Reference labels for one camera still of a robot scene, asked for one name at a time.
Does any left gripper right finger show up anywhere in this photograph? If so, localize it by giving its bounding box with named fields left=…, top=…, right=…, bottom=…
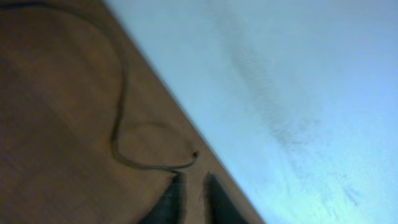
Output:
left=203, top=174, right=248, bottom=224

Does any thin black cable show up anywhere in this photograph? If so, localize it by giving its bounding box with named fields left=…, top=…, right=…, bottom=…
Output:
left=0, top=1, right=200, bottom=172

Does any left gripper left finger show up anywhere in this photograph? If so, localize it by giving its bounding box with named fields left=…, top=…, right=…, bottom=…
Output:
left=138, top=172, right=186, bottom=224

